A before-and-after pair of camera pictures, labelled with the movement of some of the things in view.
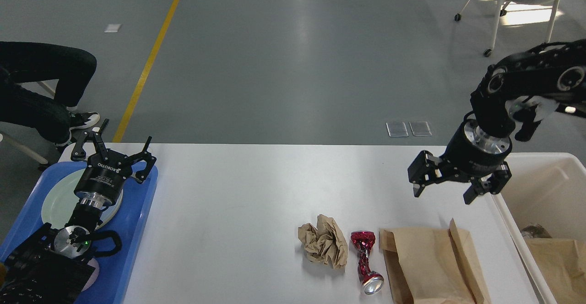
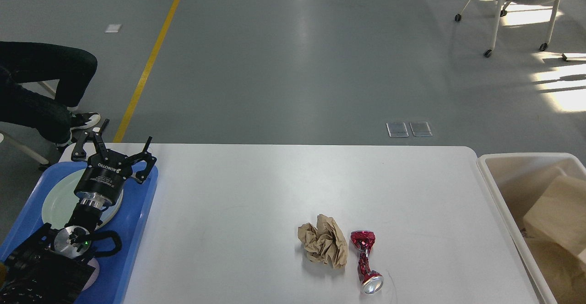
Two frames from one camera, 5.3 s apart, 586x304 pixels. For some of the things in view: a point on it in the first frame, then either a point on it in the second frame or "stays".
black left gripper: [100, 182] stays
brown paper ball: [325, 243] stays
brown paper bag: [561, 263] stays
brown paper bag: [441, 266] -> [559, 214]
